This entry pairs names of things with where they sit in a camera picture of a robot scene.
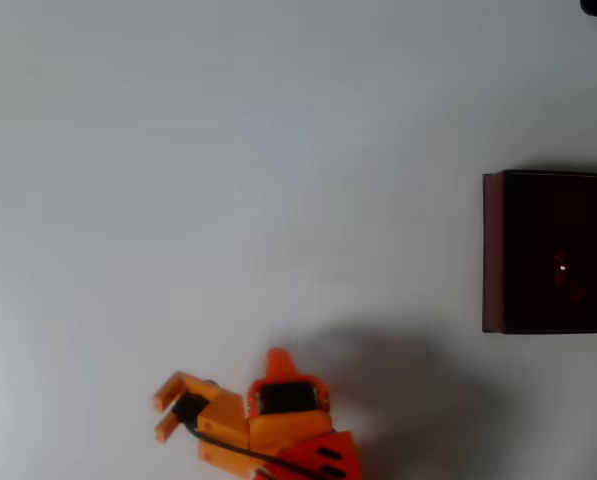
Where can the dark red open box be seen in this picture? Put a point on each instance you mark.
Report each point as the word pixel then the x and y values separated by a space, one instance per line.
pixel 528 225

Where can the light orange camera mount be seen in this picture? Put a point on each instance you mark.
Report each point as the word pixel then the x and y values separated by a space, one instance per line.
pixel 225 420

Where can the black camera module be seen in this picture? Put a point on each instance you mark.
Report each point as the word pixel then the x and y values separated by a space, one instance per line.
pixel 190 407

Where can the small red toy piece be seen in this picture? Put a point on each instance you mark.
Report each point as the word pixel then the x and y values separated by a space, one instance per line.
pixel 572 289

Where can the orange gripper with servo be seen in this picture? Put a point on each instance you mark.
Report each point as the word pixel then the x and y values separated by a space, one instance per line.
pixel 285 397

